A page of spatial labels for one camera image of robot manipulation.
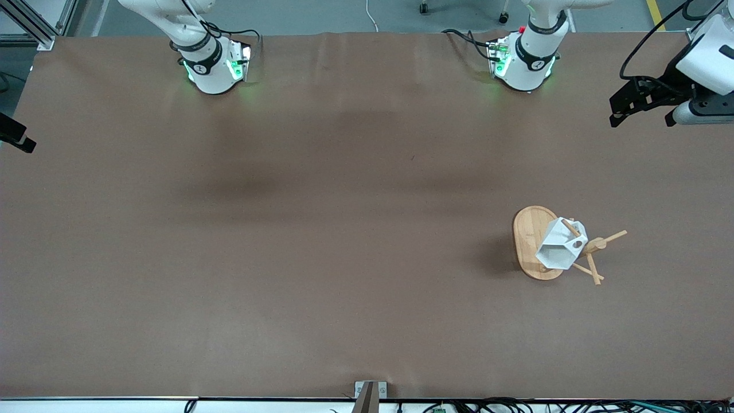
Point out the brown table cover sheet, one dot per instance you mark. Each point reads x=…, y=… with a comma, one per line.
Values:
x=367, y=258

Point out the white faceted cup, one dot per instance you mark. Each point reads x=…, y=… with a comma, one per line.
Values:
x=559, y=246

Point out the yellow floor tape strip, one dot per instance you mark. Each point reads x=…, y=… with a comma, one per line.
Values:
x=655, y=14

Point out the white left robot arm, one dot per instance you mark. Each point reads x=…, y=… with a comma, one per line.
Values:
x=524, y=69

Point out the grey metal bracket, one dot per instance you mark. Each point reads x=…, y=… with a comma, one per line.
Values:
x=383, y=390

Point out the aluminium frame strut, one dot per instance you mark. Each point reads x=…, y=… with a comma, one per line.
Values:
x=67, y=17
x=34, y=31
x=697, y=35

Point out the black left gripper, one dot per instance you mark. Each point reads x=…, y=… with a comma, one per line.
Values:
x=672, y=84

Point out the wooden cup rack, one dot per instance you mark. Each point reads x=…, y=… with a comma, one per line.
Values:
x=530, y=235

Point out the dark camera pole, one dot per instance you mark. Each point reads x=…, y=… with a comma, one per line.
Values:
x=367, y=401

